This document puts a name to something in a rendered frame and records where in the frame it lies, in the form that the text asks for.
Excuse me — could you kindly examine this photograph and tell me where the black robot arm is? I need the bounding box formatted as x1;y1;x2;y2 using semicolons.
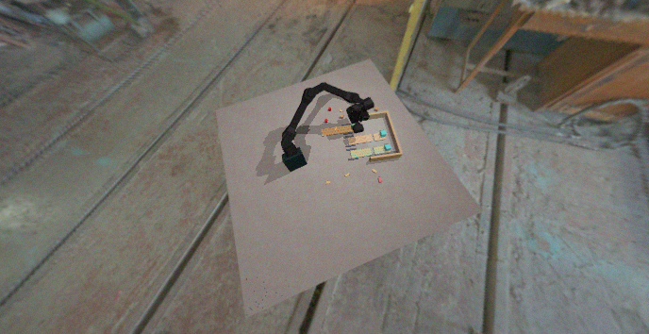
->
281;82;374;158

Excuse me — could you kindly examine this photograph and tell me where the yellow dotted flat strip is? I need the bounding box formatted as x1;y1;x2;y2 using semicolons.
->
350;148;370;159

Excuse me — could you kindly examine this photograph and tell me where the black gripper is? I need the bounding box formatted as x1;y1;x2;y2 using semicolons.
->
346;108;364;133

